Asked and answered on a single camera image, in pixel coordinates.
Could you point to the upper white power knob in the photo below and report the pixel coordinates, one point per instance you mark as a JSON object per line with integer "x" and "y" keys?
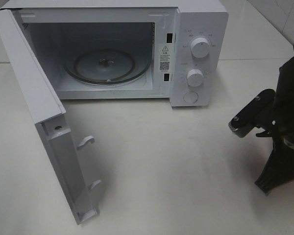
{"x": 200, "y": 47}

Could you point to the round white door button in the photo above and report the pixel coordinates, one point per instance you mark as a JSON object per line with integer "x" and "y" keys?
{"x": 190, "y": 97}

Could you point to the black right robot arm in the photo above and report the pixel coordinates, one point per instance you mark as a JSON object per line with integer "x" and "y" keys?
{"x": 285, "y": 85}

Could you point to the white warning label sticker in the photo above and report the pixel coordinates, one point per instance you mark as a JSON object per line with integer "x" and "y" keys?
{"x": 165, "y": 52}

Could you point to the lower white timer knob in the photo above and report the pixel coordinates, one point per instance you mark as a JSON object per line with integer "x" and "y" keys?
{"x": 195, "y": 77}

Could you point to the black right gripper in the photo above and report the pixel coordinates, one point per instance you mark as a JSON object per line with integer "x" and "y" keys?
{"x": 279, "y": 169}

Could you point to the white microwave door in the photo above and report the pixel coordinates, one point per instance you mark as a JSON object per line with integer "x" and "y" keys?
{"x": 49, "y": 117}

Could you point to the glass microwave turntable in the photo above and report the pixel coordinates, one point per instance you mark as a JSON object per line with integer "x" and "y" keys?
{"x": 107, "y": 66}

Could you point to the white microwave oven body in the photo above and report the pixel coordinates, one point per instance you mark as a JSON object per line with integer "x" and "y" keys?
{"x": 60, "y": 29}

